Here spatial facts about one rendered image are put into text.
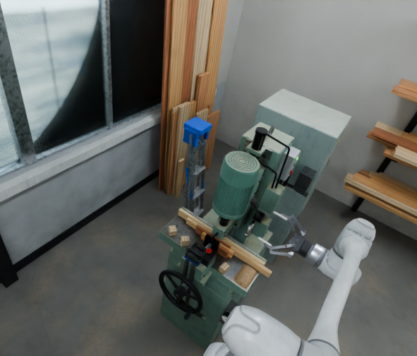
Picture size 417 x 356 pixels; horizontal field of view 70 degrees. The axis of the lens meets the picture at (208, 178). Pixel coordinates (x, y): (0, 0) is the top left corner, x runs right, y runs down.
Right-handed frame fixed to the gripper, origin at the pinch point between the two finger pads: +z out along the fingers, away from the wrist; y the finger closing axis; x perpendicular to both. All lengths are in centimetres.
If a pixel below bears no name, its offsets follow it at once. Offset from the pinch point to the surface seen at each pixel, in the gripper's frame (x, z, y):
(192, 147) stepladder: -66, 85, 28
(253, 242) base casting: -61, 9, -8
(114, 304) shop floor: -85, 76, -104
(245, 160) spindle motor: 7.3, 23.5, 19.9
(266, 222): -35.3, 5.5, 4.6
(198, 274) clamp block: -19.0, 19.4, -38.6
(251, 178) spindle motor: 8.5, 16.2, 13.8
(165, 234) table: -28, 50, -33
